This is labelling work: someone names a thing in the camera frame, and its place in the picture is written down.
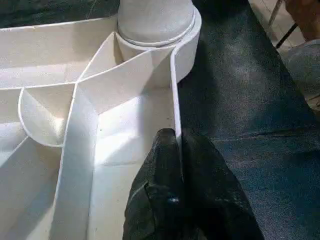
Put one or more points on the black floor bar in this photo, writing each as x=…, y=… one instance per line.
x=286, y=35

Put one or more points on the white plastic table top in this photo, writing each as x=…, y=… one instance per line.
x=37, y=50

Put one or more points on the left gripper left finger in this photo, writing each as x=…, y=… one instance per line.
x=157, y=190

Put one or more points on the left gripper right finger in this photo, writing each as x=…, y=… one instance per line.
x=215, y=195

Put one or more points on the white plastic table leg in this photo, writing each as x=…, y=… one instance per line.
x=155, y=22

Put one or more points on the grey rounded object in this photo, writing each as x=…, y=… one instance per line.
x=305, y=70

